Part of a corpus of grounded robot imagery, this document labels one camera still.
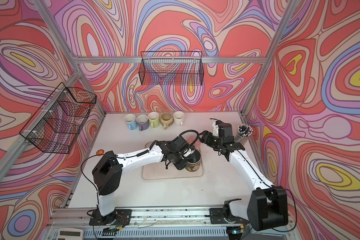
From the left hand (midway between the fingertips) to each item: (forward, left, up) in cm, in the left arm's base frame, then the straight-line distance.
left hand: (186, 162), depth 85 cm
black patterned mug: (-3, -4, +2) cm, 5 cm away
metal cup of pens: (+14, -34, +10) cm, 38 cm away
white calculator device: (-33, +53, -4) cm, 63 cm away
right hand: (+9, -9, +9) cm, 16 cm away
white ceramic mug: (+33, +5, +2) cm, 33 cm away
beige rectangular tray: (-2, +17, -8) cm, 19 cm away
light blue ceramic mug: (+30, +38, +3) cm, 48 cm away
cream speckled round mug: (+33, +13, +1) cm, 35 cm away
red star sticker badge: (+10, +56, -6) cm, 57 cm away
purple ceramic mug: (+34, +31, -2) cm, 46 cm away
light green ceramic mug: (+35, +23, +1) cm, 42 cm away
